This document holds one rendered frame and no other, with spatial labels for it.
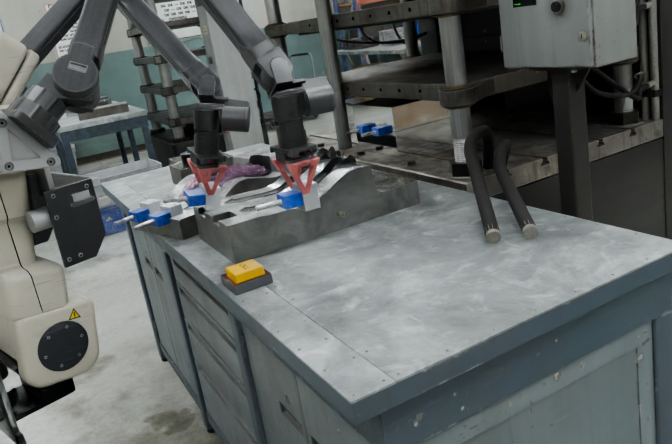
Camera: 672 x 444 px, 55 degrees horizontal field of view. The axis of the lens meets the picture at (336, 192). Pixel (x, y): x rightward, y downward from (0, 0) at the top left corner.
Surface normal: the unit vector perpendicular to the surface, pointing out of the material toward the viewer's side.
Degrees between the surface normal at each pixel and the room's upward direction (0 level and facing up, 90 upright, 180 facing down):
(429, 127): 90
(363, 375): 0
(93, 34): 58
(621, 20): 90
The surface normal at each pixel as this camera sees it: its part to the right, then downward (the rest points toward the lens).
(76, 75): 0.29, -0.27
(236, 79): 0.44, 0.16
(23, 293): 0.71, 0.07
